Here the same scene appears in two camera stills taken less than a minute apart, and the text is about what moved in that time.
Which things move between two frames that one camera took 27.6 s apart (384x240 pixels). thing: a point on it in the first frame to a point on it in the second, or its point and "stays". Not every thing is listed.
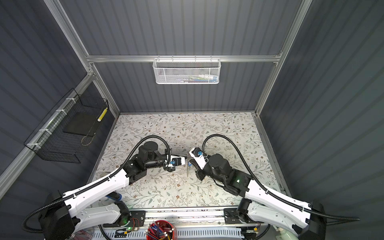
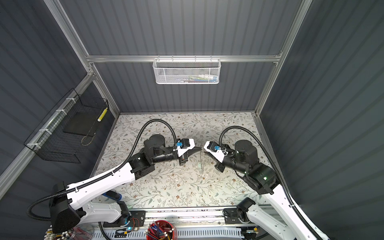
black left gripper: [169, 170] to [182, 159]
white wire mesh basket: [186, 71] stays
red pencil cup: [161, 230] stays
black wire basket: [67, 133] stays
